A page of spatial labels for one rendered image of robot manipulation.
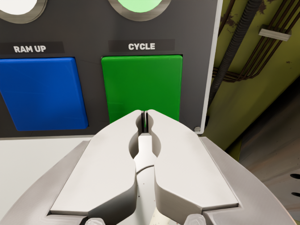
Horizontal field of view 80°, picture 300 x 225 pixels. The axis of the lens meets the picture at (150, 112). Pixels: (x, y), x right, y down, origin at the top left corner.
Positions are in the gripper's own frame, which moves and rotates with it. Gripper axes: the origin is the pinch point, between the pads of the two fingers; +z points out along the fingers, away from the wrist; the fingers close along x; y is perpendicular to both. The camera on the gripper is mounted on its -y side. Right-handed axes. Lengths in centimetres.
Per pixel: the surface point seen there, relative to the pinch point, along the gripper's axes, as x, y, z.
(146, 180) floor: -1, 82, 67
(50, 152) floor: -64, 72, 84
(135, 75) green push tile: -0.8, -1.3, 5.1
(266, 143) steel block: 34, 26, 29
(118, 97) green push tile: -2.5, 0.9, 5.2
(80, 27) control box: -5.4, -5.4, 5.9
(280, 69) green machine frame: 31.4, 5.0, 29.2
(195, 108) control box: 5.4, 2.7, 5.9
